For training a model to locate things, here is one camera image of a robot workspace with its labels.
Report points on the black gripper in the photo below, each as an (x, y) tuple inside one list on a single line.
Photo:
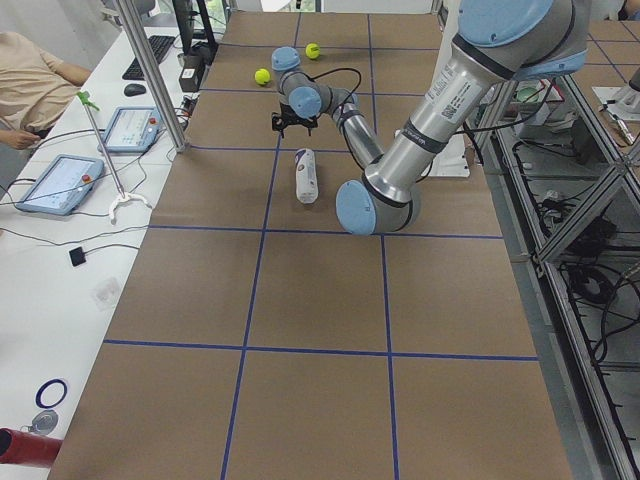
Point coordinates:
[(299, 120)]

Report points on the seated person beige shirt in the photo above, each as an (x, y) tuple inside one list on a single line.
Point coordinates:
[(36, 88)]

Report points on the black computer mouse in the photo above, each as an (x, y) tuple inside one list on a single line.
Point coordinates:
[(134, 89)]

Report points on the near blue teach pendant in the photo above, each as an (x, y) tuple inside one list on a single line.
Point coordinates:
[(63, 186)]

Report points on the red cylinder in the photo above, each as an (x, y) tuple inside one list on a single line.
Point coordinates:
[(26, 449)]

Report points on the black computer monitor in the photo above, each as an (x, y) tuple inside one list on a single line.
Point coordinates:
[(185, 14)]

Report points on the Wilson tennis ball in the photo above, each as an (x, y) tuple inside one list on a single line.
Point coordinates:
[(312, 51)]

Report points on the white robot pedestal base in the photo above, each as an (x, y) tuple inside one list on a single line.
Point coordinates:
[(449, 163)]

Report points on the Roland Garros tennis ball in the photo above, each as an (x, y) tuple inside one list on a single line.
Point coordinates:
[(262, 77)]

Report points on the black cardboard box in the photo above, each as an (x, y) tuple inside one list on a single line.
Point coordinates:
[(192, 74)]

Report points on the blue teach pendant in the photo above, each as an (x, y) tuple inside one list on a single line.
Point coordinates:
[(63, 186), (132, 130)]

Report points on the aluminium frame post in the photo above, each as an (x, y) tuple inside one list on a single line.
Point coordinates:
[(142, 49)]

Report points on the small black square pad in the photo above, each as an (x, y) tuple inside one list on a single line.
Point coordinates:
[(77, 256)]

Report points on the clear tennis ball can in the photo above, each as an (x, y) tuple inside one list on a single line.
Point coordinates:
[(307, 190)]

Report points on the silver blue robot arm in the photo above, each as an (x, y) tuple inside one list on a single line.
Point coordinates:
[(496, 41), (303, 100)]

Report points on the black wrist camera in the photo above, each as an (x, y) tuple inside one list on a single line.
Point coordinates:
[(276, 122)]

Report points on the far blue teach pendant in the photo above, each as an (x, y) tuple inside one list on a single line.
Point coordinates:
[(132, 130)]

